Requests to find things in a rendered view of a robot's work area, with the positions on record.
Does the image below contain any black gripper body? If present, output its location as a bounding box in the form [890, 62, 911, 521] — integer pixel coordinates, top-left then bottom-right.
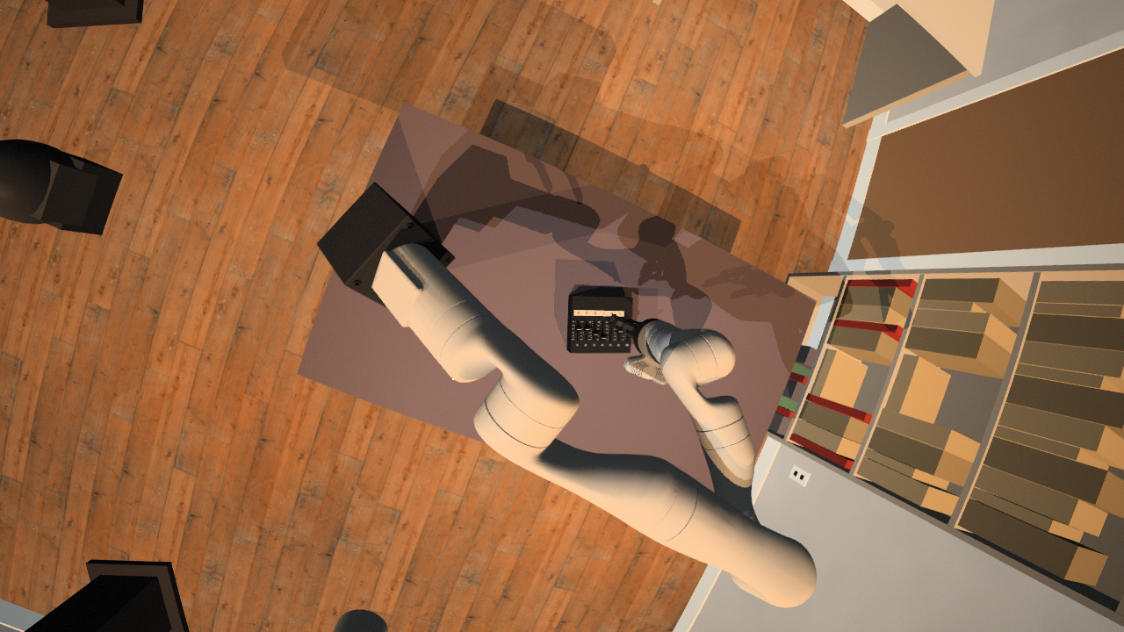
[628, 319, 658, 354]

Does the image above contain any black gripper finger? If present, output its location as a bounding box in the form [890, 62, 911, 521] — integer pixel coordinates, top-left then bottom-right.
[608, 313, 641, 340]

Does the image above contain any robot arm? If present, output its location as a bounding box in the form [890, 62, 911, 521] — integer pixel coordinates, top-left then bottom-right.
[372, 243, 817, 607]

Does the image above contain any black lighting desk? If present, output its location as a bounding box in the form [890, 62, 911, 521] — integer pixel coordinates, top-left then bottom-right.
[566, 295, 633, 353]

